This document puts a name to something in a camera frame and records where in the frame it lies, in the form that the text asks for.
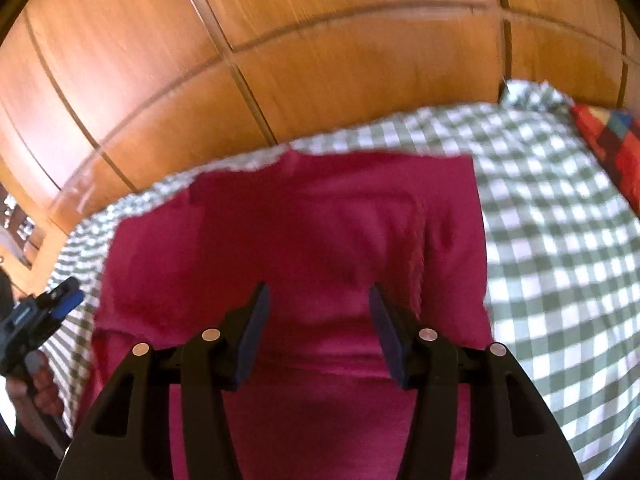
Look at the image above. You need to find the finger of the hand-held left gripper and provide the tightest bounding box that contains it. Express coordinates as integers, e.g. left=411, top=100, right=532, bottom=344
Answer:
left=50, top=291, right=84, bottom=322
left=42, top=276, right=77, bottom=307

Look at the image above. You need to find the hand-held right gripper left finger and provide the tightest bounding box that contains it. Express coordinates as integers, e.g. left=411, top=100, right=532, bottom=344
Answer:
left=56, top=282, right=271, bottom=480

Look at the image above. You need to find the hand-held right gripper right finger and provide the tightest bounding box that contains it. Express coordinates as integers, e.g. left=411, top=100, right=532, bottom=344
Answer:
left=369, top=284, right=585, bottom=480

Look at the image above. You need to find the dark red garment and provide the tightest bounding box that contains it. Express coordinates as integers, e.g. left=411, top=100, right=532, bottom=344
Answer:
left=75, top=147, right=496, bottom=480

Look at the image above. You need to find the person's left hand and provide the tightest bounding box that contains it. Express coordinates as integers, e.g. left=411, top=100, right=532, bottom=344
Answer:
left=5, top=351, right=67, bottom=417

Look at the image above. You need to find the green white checkered bed sheet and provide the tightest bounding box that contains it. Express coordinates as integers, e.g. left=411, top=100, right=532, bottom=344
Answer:
left=47, top=79, right=640, bottom=461

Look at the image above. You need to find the wooden panelled wardrobe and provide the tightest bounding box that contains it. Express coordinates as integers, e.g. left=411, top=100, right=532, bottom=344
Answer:
left=0, top=0, right=640, bottom=271

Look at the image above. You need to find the red plaid pillow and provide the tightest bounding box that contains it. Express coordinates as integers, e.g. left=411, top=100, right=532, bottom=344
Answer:
left=570, top=104, right=640, bottom=201

